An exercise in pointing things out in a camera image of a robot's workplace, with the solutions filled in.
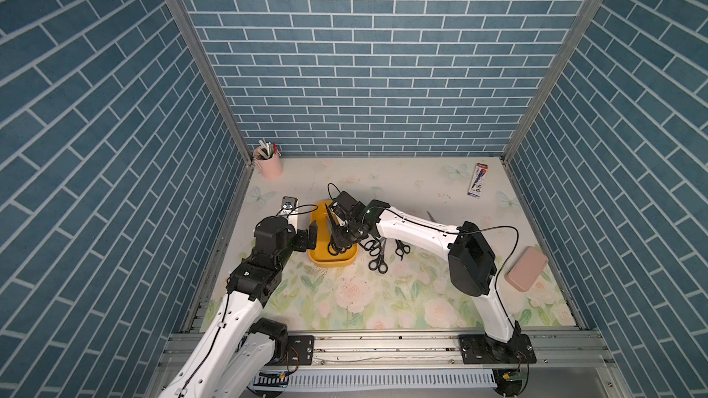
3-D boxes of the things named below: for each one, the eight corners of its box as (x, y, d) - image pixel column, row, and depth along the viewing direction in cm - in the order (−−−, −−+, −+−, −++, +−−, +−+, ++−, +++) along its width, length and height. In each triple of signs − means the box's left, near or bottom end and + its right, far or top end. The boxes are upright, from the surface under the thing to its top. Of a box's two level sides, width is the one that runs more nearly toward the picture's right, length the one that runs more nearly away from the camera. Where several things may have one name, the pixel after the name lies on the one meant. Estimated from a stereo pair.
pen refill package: (466, 194, 112) (468, 191, 110) (475, 165, 123) (477, 161, 121) (478, 199, 110) (481, 195, 108) (487, 169, 121) (489, 165, 119)
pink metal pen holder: (258, 179, 116) (250, 161, 107) (262, 167, 120) (255, 149, 112) (280, 179, 116) (273, 161, 107) (283, 167, 120) (277, 149, 112)
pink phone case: (502, 277, 90) (505, 274, 88) (523, 247, 97) (526, 243, 95) (526, 295, 86) (530, 292, 84) (545, 262, 93) (550, 259, 91)
